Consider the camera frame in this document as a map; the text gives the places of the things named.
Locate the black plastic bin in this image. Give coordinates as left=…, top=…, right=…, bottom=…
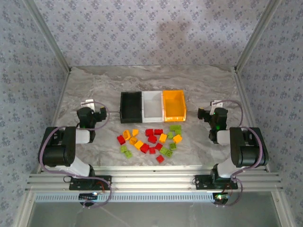
left=120, top=91, right=143, bottom=124

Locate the orange plastic bin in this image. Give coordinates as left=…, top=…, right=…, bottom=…
left=162, top=89, right=187, bottom=123

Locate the white plastic bin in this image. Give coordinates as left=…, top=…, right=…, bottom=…
left=141, top=90, right=164, bottom=123

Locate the small circuit board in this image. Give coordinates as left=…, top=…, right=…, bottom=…
left=79, top=192, right=99, bottom=200
left=212, top=192, right=230, bottom=204

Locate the wide aluminium extrusion beam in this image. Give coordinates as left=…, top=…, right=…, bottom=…
left=25, top=172, right=284, bottom=192

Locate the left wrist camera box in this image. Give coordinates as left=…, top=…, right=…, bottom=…
left=80, top=99, right=95, bottom=111

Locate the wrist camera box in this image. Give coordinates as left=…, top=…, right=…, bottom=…
left=80, top=99, right=95, bottom=111
left=210, top=100, right=224, bottom=111

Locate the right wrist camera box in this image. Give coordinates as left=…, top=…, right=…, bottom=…
left=210, top=100, right=224, bottom=111

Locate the aluminium side rail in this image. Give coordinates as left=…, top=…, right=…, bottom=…
left=233, top=67, right=270, bottom=172
left=35, top=68, right=73, bottom=173

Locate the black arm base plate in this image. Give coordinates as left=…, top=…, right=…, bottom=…
left=69, top=175, right=112, bottom=191
left=194, top=174, right=239, bottom=190

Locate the purple cable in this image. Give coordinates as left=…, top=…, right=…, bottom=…
left=214, top=99, right=263, bottom=208
left=37, top=100, right=112, bottom=210

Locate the aluminium frame post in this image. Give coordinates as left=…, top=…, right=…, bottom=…
left=234, top=0, right=283, bottom=71
left=22, top=0, right=72, bottom=73

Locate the grey slotted cable duct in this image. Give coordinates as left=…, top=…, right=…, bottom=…
left=35, top=192, right=216, bottom=203

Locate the aluminium frame leg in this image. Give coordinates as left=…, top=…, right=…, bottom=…
left=16, top=191, right=36, bottom=227
left=271, top=191, right=296, bottom=227

